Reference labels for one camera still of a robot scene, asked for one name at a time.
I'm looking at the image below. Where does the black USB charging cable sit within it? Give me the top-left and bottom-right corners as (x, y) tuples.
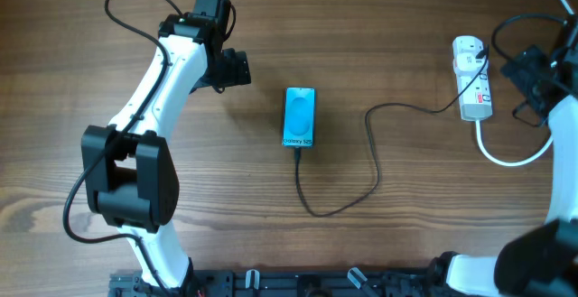
(294, 43), (493, 218)

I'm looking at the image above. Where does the blue Galaxy smartphone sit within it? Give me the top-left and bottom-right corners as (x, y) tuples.
(282, 88), (316, 148)

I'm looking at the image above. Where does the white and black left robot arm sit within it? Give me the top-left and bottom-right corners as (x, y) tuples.
(71, 0), (251, 296)

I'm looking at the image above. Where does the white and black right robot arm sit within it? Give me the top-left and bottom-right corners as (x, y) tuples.
(423, 14), (577, 296)

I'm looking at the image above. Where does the white USB charger plug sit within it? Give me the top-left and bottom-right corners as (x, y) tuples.
(453, 50), (487, 77)

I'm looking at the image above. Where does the white power strip cord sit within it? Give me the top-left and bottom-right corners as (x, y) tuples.
(474, 0), (578, 168)

